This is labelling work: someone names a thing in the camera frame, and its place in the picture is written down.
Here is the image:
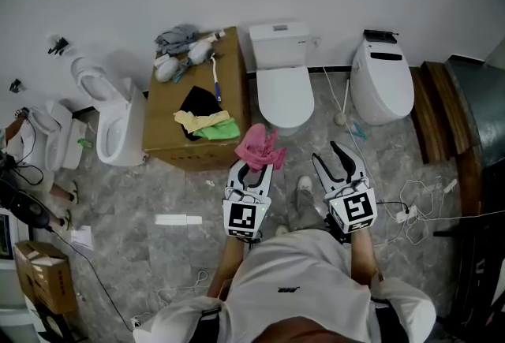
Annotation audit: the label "person's left forearm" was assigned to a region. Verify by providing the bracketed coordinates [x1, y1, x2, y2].
[206, 235, 252, 300]

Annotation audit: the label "white pipe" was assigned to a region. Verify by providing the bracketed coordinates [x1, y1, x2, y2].
[341, 77, 352, 116]

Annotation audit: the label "white ceramic toilet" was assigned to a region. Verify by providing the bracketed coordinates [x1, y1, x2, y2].
[22, 99, 88, 173]

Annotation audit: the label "white paper sheet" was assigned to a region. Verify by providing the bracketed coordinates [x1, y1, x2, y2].
[70, 225, 95, 252]

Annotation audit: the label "white spray bottle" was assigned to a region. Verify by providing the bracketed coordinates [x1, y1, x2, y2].
[196, 29, 226, 45]

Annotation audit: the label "stack of wooden planks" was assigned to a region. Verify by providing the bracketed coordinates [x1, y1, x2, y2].
[410, 61, 481, 166]

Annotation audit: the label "person's right forearm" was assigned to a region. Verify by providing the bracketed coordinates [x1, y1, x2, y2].
[348, 229, 382, 288]

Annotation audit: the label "black floor cable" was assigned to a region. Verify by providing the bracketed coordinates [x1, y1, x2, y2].
[38, 222, 136, 331]

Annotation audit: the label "teal handled tool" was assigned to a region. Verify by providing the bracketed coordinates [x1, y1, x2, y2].
[173, 58, 193, 84]

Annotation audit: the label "white blue-handled toilet brush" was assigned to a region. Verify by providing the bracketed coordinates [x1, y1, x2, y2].
[209, 52, 223, 104]

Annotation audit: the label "person's grey trousers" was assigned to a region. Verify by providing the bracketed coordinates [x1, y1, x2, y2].
[289, 186, 329, 234]

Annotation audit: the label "grey cloth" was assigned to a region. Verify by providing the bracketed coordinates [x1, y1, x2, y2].
[154, 24, 200, 58]

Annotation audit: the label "pink cloth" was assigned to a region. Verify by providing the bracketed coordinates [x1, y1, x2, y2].
[234, 122, 288, 173]

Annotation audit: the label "teal plastic clips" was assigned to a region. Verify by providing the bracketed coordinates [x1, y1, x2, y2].
[344, 121, 368, 142]

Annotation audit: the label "green cloth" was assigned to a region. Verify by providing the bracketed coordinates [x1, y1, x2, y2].
[193, 117, 241, 142]

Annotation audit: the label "white smart toilet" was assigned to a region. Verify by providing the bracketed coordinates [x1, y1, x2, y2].
[349, 37, 416, 127]

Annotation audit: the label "white toilet lid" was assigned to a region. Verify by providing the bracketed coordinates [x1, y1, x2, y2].
[256, 65, 316, 130]

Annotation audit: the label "white open toilet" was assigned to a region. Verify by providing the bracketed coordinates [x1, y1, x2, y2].
[70, 55, 149, 168]

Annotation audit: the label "small cardboard box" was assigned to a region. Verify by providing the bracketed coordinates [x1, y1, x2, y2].
[13, 240, 80, 315]

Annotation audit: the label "white power strip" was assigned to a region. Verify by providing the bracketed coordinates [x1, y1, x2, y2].
[395, 204, 419, 224]

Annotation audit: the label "white toilet with tank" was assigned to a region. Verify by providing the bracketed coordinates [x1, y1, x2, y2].
[248, 21, 316, 137]

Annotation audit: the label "yellow cloth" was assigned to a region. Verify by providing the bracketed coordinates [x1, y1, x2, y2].
[173, 109, 231, 135]

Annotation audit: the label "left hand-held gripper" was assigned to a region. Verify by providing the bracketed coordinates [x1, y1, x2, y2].
[222, 158, 275, 244]

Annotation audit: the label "black cloth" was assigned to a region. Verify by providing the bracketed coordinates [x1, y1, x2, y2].
[178, 85, 224, 143]

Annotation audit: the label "person's white t-shirt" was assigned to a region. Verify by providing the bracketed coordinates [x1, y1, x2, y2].
[133, 228, 437, 343]

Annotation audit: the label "dark green panel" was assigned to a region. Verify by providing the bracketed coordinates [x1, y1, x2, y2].
[445, 54, 505, 170]

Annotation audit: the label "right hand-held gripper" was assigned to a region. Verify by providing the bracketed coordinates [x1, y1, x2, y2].
[312, 140, 379, 244]

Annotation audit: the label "large cardboard box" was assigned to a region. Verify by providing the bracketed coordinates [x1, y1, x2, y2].
[142, 26, 253, 173]

